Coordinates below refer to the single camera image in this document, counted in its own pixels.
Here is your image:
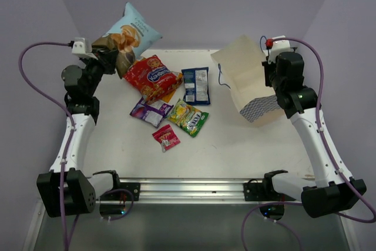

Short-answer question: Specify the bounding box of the small red candy packet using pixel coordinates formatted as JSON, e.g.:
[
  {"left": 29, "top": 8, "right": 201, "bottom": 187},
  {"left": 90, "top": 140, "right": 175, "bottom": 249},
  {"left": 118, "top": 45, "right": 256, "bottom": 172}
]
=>
[{"left": 152, "top": 125, "right": 180, "bottom": 152}]

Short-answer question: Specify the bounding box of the green Fox's candy bag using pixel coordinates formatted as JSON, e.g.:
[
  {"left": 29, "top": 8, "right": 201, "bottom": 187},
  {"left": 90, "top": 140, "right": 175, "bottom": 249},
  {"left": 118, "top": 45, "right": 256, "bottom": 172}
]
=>
[{"left": 167, "top": 99, "right": 209, "bottom": 138}]

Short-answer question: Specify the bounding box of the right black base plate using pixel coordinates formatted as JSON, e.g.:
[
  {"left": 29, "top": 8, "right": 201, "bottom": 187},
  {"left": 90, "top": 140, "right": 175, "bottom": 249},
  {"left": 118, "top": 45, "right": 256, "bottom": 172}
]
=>
[{"left": 243, "top": 179, "right": 285, "bottom": 220}]

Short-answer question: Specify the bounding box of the purple cable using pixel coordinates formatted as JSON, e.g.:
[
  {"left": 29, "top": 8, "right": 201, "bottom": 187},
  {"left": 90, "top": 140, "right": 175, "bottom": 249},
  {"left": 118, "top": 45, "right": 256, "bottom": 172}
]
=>
[
  {"left": 18, "top": 41, "right": 136, "bottom": 251},
  {"left": 241, "top": 36, "right": 376, "bottom": 251}
]

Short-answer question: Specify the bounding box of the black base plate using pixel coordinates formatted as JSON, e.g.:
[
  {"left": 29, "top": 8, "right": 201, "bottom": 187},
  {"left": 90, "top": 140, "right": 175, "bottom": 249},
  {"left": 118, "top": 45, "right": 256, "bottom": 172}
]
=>
[
  {"left": 243, "top": 179, "right": 285, "bottom": 220},
  {"left": 98, "top": 182, "right": 140, "bottom": 220}
]

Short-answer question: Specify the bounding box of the purple white snack packet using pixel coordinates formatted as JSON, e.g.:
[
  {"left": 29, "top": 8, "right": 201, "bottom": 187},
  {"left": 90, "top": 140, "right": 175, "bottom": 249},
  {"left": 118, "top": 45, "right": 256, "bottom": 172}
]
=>
[{"left": 130, "top": 98, "right": 173, "bottom": 128}]

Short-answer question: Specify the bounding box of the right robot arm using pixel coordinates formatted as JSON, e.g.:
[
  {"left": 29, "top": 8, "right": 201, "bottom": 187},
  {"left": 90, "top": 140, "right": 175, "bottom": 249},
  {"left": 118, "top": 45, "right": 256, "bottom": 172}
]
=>
[{"left": 261, "top": 52, "right": 367, "bottom": 218}]

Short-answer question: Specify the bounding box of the orange snack packet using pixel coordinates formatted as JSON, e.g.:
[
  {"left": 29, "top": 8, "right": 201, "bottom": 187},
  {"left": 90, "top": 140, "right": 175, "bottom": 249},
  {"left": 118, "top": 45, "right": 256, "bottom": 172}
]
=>
[{"left": 162, "top": 71, "right": 183, "bottom": 103}]

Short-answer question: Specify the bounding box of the blue checkered paper bag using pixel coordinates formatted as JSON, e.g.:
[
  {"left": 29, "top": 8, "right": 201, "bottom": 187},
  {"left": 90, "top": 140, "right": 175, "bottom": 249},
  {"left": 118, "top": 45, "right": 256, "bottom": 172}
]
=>
[{"left": 211, "top": 35, "right": 284, "bottom": 127}]

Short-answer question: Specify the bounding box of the aluminium mounting rail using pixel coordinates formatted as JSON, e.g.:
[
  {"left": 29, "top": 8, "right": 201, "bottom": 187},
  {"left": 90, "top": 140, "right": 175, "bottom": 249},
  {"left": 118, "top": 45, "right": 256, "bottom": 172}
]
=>
[{"left": 37, "top": 178, "right": 344, "bottom": 204}]

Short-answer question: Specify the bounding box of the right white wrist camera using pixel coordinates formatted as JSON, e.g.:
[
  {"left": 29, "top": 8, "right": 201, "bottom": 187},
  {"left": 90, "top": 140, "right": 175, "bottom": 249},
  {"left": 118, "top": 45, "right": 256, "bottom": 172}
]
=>
[{"left": 263, "top": 38, "right": 294, "bottom": 60}]

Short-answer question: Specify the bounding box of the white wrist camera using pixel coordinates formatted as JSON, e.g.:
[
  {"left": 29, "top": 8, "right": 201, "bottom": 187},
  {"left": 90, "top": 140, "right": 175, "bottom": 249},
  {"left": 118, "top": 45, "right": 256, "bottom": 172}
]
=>
[
  {"left": 72, "top": 38, "right": 97, "bottom": 59},
  {"left": 263, "top": 38, "right": 294, "bottom": 60}
]

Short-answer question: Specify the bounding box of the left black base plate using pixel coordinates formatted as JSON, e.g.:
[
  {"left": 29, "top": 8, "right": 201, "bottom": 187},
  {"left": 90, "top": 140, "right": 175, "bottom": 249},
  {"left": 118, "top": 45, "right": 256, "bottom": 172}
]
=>
[{"left": 98, "top": 182, "right": 140, "bottom": 220}]

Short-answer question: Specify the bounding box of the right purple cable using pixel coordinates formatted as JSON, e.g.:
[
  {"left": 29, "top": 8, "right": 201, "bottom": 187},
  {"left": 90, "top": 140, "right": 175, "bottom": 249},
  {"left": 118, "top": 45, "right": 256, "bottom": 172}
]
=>
[{"left": 241, "top": 36, "right": 376, "bottom": 251}]

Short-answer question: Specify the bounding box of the light blue chips bag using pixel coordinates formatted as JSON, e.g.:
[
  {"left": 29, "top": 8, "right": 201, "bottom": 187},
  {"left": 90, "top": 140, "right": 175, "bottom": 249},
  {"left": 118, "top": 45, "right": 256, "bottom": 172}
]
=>
[{"left": 90, "top": 1, "right": 163, "bottom": 80}]

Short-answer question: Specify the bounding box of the dark blue snack packet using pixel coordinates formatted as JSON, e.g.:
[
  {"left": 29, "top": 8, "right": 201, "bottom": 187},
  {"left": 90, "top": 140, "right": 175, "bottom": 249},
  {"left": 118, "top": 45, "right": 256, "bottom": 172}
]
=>
[{"left": 182, "top": 67, "right": 211, "bottom": 106}]

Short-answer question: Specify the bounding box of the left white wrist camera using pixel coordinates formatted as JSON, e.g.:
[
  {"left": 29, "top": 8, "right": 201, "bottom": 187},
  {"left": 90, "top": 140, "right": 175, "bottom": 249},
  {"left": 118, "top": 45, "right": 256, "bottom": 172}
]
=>
[{"left": 72, "top": 38, "right": 97, "bottom": 59}]

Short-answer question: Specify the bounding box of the red cookie snack bag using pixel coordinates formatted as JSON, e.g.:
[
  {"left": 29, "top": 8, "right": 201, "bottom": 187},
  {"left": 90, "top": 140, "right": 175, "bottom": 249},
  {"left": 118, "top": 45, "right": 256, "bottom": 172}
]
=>
[{"left": 123, "top": 55, "right": 183, "bottom": 105}]

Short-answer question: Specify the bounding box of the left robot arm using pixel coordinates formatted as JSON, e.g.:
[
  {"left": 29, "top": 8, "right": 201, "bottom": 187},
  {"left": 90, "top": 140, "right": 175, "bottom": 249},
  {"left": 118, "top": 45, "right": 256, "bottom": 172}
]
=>
[{"left": 36, "top": 48, "right": 122, "bottom": 217}]

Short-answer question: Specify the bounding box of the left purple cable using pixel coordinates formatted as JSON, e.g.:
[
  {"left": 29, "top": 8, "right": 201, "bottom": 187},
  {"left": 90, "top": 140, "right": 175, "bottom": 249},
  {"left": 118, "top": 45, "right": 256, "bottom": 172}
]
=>
[{"left": 18, "top": 41, "right": 136, "bottom": 251}]

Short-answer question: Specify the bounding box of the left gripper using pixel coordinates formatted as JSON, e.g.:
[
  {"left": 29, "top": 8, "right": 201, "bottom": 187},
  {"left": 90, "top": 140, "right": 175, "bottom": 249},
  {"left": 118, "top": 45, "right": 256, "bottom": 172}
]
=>
[{"left": 80, "top": 49, "right": 117, "bottom": 96}]

